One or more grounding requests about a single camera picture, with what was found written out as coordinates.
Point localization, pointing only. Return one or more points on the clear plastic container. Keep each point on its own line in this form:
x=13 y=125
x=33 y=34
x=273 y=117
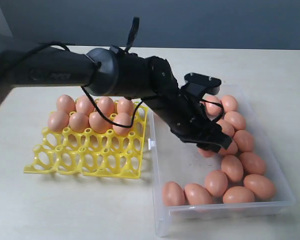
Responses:
x=173 y=160

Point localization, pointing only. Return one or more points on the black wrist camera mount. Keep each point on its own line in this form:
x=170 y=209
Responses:
x=197 y=85

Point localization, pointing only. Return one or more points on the yellow plastic egg tray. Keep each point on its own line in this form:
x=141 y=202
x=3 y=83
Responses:
x=92 y=154

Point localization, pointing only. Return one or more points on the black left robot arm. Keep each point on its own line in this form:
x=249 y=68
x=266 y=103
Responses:
x=115 y=72

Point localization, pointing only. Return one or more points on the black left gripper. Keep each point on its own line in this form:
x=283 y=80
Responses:
x=187 y=119

